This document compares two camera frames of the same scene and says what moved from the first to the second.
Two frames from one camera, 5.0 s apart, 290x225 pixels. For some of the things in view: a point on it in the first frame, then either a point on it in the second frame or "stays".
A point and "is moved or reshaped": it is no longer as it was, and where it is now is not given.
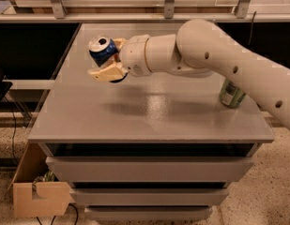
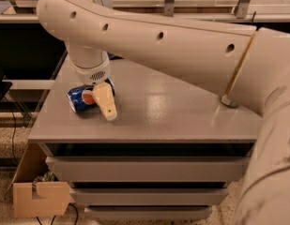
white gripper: (134, 56) → (94, 75)
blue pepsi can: (101, 49) is moved or reshaped
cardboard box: (36, 192) stays
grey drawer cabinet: (148, 147) stays
